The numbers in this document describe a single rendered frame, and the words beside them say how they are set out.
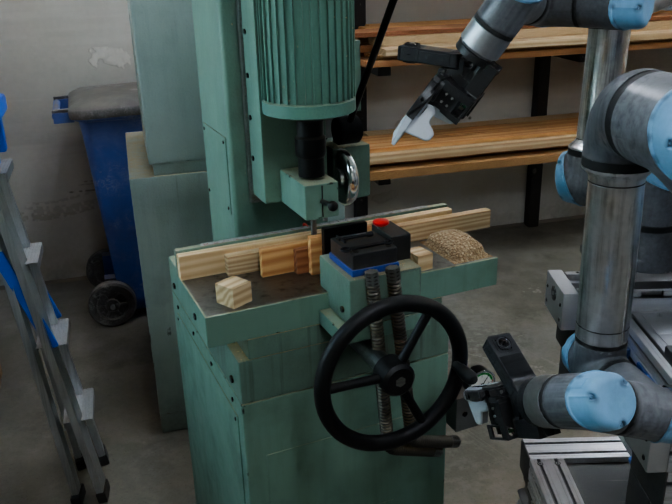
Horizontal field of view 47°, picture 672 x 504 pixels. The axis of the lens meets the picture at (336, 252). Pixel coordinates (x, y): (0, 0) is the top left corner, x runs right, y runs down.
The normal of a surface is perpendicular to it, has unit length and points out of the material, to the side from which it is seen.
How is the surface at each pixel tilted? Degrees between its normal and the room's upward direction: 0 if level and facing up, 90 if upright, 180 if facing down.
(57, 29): 90
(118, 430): 0
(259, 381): 90
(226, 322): 90
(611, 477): 0
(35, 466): 0
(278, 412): 90
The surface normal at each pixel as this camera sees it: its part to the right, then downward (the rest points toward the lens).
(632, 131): -0.98, 0.12
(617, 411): 0.34, -0.18
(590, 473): -0.03, -0.93
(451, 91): -0.44, 0.37
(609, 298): -0.22, 0.37
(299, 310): 0.41, 0.33
